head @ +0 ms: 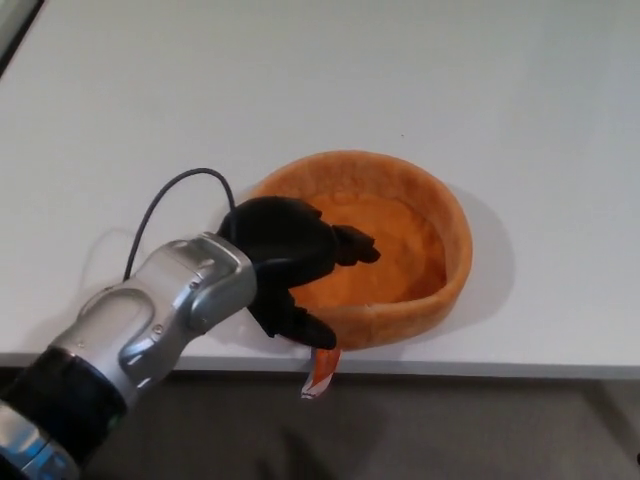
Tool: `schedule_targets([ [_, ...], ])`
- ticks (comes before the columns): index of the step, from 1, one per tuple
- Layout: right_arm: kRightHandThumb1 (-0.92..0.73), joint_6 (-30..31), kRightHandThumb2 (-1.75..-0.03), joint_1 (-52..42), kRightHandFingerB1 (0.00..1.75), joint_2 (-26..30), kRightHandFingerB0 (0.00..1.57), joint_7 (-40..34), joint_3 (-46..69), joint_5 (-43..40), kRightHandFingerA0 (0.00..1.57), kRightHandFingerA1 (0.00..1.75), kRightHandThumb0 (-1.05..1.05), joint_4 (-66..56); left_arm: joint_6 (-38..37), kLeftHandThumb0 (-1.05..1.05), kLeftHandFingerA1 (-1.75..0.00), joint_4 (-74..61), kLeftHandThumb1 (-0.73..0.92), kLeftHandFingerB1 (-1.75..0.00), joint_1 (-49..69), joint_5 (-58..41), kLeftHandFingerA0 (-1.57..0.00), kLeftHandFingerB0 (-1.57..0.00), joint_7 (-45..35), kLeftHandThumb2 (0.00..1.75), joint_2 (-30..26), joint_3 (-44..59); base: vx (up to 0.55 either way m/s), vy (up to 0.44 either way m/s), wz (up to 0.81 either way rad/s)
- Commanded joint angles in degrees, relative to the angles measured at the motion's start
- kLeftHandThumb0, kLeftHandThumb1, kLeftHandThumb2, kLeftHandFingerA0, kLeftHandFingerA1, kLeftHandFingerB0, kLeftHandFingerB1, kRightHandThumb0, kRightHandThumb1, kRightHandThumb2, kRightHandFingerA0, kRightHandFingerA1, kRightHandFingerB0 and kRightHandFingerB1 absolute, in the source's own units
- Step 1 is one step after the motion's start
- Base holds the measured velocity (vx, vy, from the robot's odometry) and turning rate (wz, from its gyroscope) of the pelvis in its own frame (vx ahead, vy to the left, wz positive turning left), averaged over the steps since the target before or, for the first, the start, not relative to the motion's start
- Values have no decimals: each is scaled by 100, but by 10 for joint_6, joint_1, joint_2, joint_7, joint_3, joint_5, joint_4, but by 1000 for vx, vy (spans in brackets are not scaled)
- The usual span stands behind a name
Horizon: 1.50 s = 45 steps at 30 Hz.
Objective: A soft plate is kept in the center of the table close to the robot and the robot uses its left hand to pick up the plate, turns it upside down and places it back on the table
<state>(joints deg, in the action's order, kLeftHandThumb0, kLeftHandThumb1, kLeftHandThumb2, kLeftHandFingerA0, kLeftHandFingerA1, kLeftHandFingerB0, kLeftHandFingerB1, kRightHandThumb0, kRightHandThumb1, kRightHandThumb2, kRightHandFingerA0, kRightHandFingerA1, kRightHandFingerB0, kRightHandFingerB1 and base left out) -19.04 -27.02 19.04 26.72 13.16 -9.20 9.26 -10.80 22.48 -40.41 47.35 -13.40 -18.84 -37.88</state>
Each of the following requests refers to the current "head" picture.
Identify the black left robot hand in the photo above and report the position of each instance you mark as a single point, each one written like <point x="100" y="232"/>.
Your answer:
<point x="285" y="235"/>

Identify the orange plush soft plate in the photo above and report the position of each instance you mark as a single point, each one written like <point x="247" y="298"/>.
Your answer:
<point x="405" y="250"/>

